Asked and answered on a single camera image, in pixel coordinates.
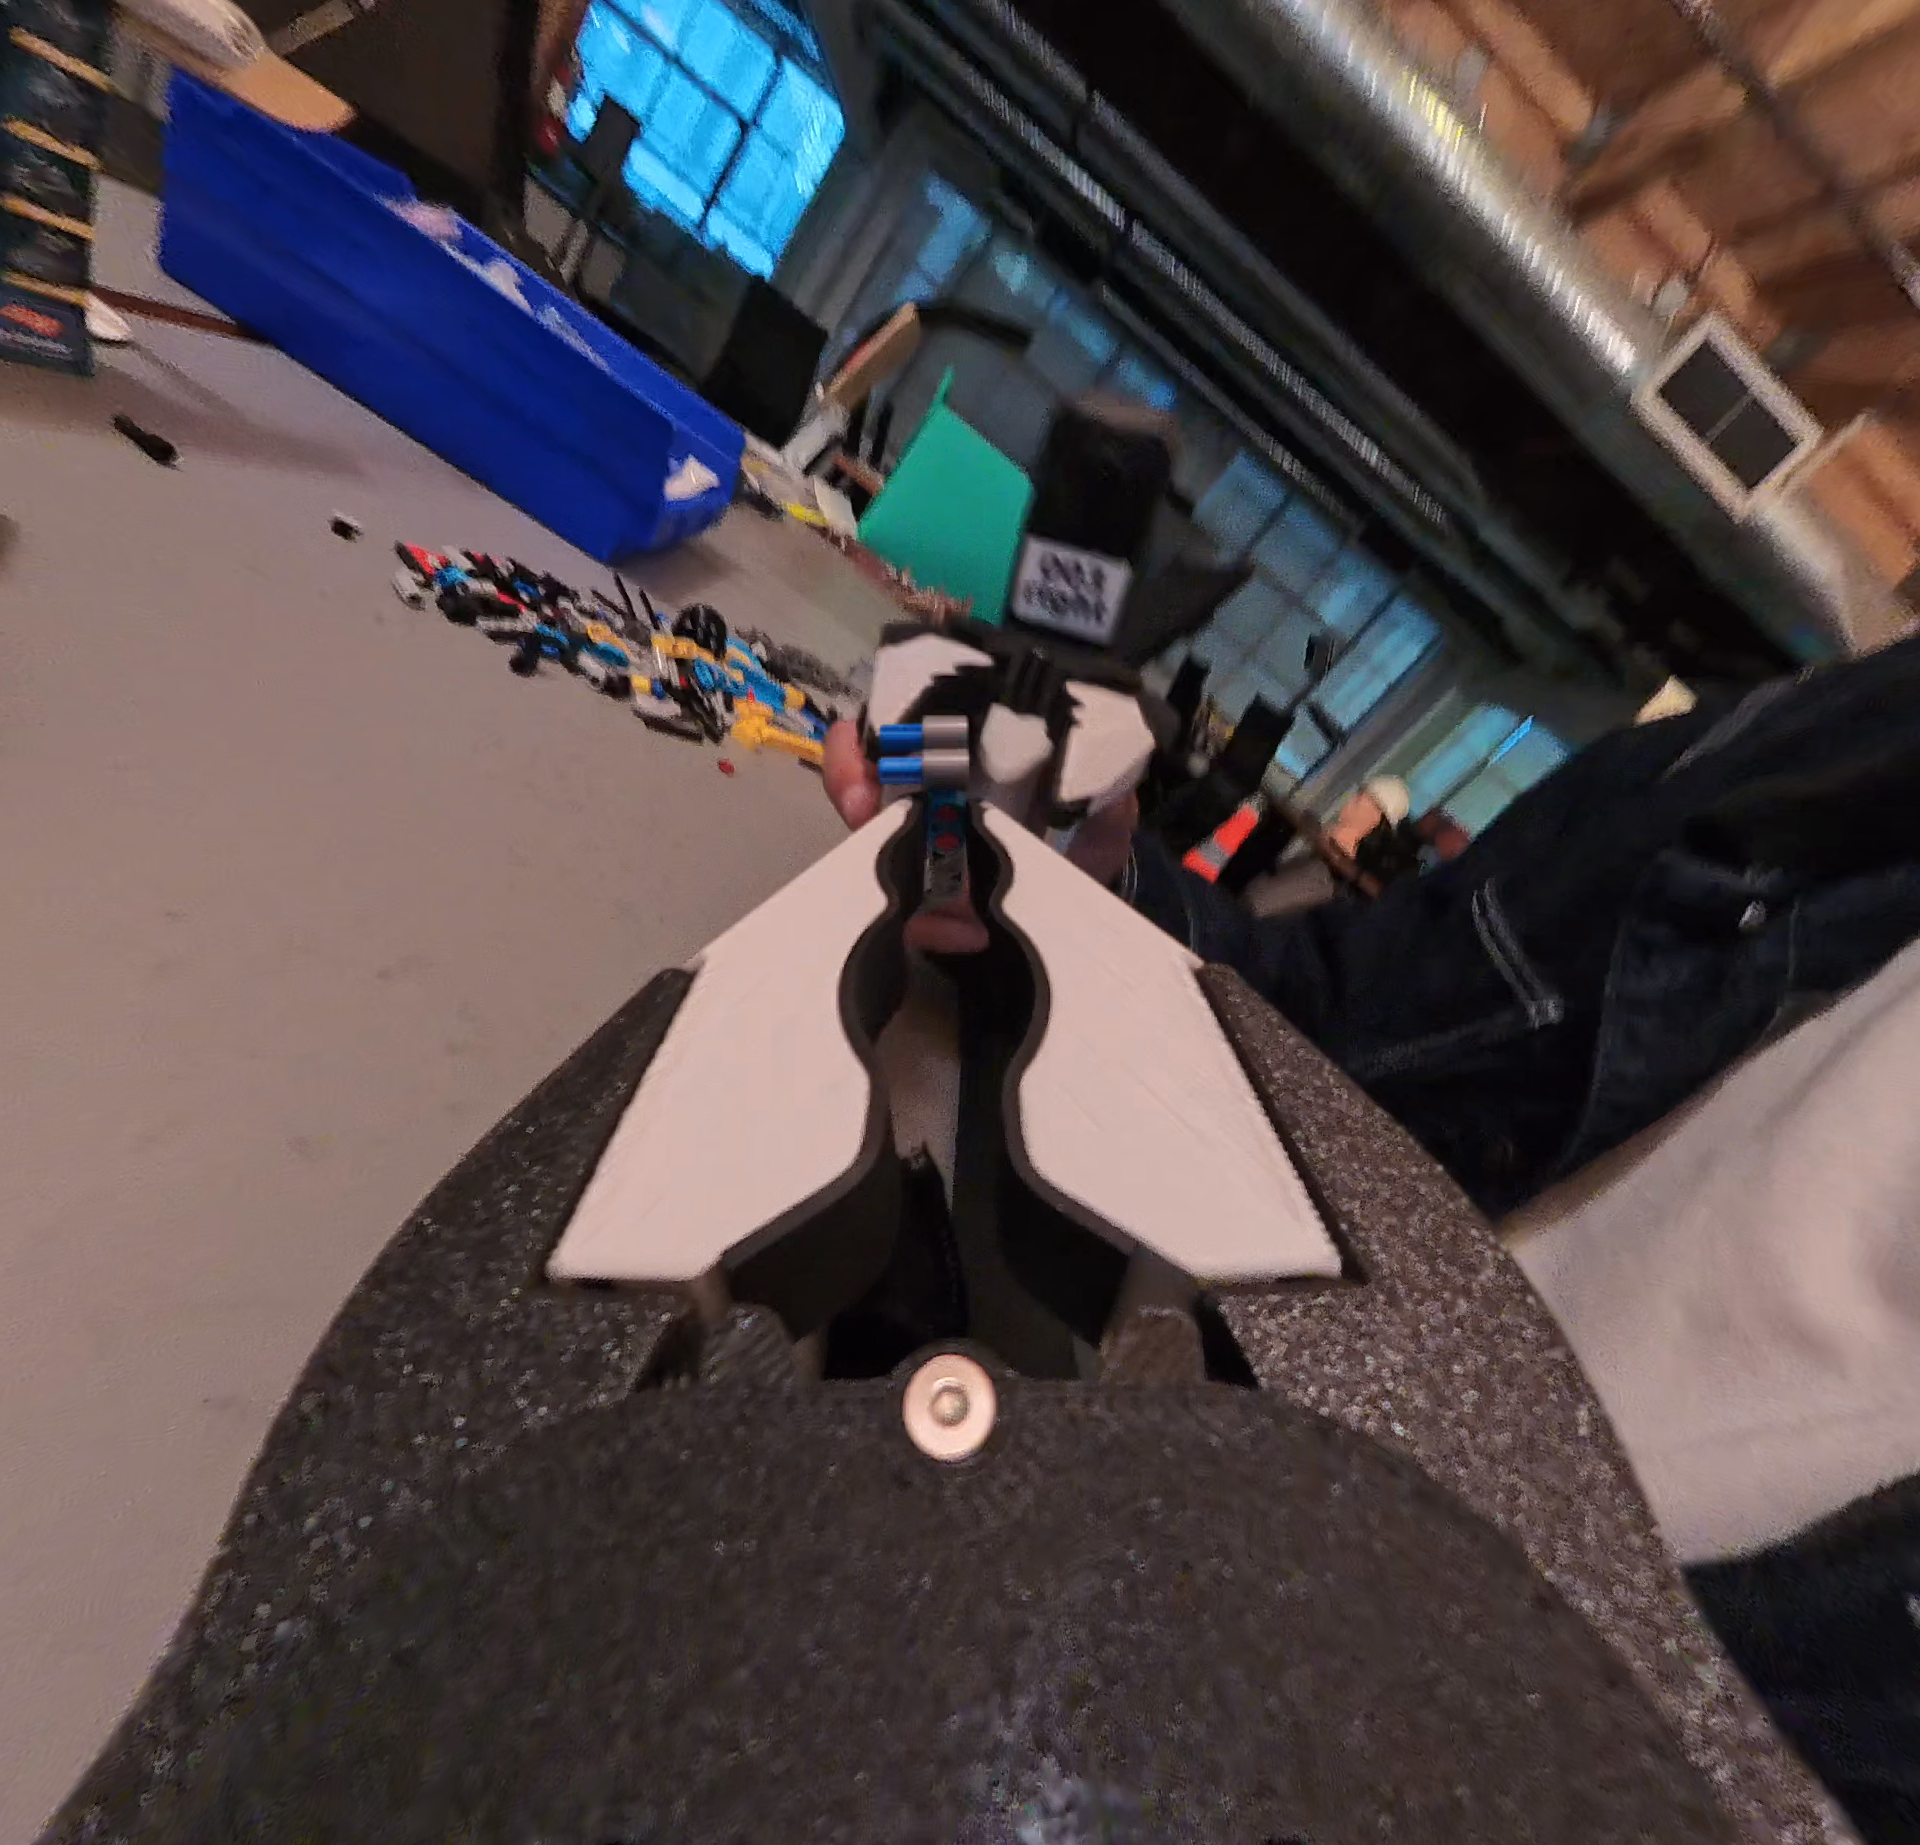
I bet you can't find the grey desk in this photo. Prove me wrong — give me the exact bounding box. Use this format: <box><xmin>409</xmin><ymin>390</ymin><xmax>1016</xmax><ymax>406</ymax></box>
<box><xmin>0</xmin><ymin>180</ymin><xmax>902</xmax><ymax>1802</ymax></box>

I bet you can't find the blue plastic bin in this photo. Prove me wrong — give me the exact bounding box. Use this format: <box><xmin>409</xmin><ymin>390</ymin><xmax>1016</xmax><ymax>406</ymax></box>
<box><xmin>157</xmin><ymin>66</ymin><xmax>751</xmax><ymax>570</ymax></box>

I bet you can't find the dark desk divider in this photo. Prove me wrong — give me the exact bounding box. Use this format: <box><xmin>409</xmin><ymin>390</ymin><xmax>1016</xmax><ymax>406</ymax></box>
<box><xmin>135</xmin><ymin>0</ymin><xmax>543</xmax><ymax>228</ymax></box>

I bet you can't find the silver ventilation duct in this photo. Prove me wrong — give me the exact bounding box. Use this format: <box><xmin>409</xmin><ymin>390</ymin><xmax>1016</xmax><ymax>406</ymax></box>
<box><xmin>1201</xmin><ymin>0</ymin><xmax>1652</xmax><ymax>393</ymax></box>

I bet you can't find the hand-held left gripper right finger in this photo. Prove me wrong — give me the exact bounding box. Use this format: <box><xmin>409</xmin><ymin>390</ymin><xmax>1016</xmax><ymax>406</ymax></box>
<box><xmin>966</xmin><ymin>802</ymin><xmax>1345</xmax><ymax>1298</ymax></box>

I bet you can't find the large window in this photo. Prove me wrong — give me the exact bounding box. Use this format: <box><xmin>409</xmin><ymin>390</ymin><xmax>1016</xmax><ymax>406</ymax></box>
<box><xmin>496</xmin><ymin>0</ymin><xmax>851</xmax><ymax>282</ymax></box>

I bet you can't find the person's right hand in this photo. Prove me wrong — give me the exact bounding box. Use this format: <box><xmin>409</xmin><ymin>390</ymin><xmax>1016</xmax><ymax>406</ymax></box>
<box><xmin>824</xmin><ymin>726</ymin><xmax>1144</xmax><ymax>961</ymax></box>

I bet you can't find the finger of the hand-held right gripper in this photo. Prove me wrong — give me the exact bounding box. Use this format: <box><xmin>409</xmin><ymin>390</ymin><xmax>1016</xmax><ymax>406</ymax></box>
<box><xmin>1055</xmin><ymin>676</ymin><xmax>1159</xmax><ymax>814</ymax></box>
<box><xmin>869</xmin><ymin>628</ymin><xmax>995</xmax><ymax>736</ymax></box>

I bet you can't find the grey perforated beam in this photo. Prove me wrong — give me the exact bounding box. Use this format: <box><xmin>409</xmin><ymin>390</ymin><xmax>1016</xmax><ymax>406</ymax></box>
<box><xmin>906</xmin><ymin>794</ymin><xmax>975</xmax><ymax>909</ymax></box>

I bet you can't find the green panel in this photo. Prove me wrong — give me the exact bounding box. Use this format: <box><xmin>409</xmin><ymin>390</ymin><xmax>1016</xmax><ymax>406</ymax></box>
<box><xmin>856</xmin><ymin>366</ymin><xmax>1040</xmax><ymax>626</ymax></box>

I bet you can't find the pile of small building pieces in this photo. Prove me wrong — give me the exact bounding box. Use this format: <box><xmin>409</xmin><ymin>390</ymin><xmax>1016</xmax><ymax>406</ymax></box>
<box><xmin>392</xmin><ymin>539</ymin><xmax>842</xmax><ymax>768</ymax></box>

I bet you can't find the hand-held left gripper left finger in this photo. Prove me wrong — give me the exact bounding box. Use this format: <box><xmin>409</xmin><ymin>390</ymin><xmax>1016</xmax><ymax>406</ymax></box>
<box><xmin>544</xmin><ymin>799</ymin><xmax>919</xmax><ymax>1306</ymax></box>

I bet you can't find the robot kit box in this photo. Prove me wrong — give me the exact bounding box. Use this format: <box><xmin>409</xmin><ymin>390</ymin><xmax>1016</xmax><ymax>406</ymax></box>
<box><xmin>0</xmin><ymin>0</ymin><xmax>116</xmax><ymax>378</ymax></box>

